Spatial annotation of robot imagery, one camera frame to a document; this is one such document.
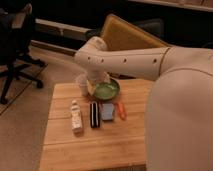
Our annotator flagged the black office chair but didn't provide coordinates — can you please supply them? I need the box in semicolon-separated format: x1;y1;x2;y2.
0;0;45;104

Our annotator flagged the green bowl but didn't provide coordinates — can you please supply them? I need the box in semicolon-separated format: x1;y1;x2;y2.
92;79;120;101

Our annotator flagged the blue sponge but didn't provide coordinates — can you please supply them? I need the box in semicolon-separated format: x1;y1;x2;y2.
101;103;115;121

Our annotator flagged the translucent plastic cup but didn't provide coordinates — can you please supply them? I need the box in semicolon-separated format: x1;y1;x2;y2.
76;74;88;96

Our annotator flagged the white plastic bottle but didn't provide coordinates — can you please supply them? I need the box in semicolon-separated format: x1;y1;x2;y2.
70;100;83;133

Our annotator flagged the orange carrot toy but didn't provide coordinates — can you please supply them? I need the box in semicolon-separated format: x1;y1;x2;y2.
115;102;127;120

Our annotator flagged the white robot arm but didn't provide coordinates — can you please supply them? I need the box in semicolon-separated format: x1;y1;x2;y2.
75;37;213;171

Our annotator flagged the black white striped block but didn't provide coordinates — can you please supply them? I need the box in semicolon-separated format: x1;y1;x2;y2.
90;102;100;128

